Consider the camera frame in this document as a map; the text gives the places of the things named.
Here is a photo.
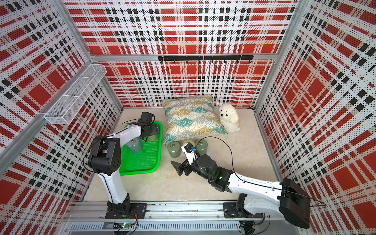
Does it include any fan-pattern cushion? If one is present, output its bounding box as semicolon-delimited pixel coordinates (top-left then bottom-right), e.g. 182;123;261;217
162;95;228;144

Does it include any black hook rail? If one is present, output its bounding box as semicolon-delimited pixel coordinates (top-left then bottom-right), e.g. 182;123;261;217
158;55;254;63

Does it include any grey-green tea canister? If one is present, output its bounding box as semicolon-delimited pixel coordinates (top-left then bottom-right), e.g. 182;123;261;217
167;142;181;158
196;140;208;156

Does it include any beige tea canister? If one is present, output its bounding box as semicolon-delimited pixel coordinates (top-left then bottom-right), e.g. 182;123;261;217
147;134;159;142
182;139;195;147

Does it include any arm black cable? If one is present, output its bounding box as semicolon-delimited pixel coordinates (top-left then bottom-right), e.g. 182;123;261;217
195;136;327;208
82;117;142;203

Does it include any green plastic perforated basket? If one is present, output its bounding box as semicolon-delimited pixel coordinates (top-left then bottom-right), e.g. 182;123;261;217
119;121;163;176

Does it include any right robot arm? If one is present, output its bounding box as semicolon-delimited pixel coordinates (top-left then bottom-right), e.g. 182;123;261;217
171;154;310;229

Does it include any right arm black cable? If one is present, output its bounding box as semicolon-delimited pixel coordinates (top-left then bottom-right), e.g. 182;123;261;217
195;136;327;208

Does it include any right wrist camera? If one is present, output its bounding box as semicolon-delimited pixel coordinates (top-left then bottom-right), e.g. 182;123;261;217
181;144;197;165

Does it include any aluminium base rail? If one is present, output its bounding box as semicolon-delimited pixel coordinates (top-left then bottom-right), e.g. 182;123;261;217
63;200;303;222

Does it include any beige tea canister back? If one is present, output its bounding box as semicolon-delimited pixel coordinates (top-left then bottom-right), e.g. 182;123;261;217
147;134;159;142

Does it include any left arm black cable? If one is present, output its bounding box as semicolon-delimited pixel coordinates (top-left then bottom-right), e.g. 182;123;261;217
82;117;142;203

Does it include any white plush dog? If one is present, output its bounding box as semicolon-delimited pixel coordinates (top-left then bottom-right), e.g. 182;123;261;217
219;103;240;134

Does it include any white wire mesh shelf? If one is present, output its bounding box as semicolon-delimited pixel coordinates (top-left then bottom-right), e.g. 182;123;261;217
44;64;106;125

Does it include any blue-grey tea canister middle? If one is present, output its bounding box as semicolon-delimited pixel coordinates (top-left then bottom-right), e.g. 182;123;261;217
126;138;143;153

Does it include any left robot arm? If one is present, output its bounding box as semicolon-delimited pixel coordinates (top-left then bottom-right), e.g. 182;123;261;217
88;112;161;216

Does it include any green circuit board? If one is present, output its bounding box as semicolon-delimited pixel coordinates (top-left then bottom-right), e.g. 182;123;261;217
113;222;133;230

